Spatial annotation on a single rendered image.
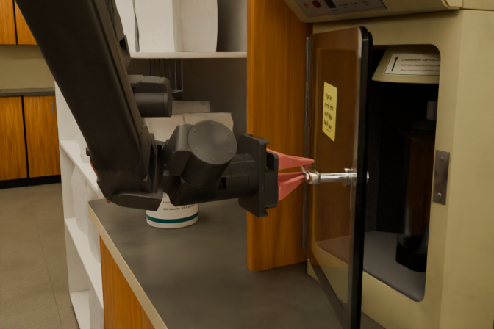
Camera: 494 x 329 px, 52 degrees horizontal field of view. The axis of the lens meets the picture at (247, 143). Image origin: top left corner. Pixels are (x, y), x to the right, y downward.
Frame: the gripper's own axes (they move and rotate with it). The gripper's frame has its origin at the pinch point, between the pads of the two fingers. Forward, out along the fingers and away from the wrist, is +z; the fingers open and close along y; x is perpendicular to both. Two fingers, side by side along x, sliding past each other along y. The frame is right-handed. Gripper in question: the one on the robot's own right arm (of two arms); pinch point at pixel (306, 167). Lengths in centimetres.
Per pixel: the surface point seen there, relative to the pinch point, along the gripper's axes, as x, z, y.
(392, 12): -4.6, 10.1, 21.2
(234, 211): 59, 16, -26
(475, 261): -13.7, 18.8, -12.3
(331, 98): 1.6, 4.9, 9.5
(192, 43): 124, 29, 19
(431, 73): -5.6, 16.8, 13.1
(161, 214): 55, -5, -22
